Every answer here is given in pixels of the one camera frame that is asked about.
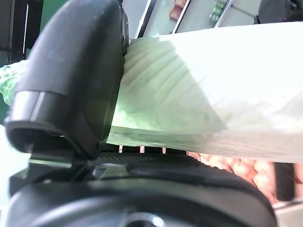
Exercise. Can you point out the glass door fridge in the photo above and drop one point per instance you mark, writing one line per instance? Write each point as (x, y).
(201, 11)

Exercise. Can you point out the green white napa cabbage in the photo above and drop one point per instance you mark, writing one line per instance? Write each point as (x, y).
(189, 82)

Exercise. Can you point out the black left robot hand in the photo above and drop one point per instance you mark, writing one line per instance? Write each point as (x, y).
(71, 71)

